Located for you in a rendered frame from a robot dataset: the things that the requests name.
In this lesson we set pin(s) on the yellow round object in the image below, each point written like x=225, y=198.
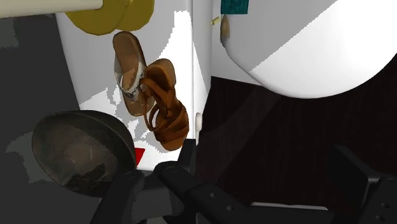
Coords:
x=99, y=18

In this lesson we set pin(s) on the small red flat object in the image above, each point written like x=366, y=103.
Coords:
x=139, y=155

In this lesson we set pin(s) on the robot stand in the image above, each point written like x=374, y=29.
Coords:
x=294, y=139

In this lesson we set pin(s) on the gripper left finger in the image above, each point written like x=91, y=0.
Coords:
x=124, y=195

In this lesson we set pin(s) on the cream long bar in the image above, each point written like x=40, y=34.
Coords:
x=46, y=6

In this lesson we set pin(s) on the brown flat sandal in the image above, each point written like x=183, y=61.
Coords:
x=128, y=62

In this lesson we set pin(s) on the teal square object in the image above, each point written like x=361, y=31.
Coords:
x=234, y=6

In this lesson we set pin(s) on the dark grey bowl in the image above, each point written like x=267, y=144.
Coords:
x=77, y=152

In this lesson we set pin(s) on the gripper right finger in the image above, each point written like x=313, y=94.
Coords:
x=384, y=201

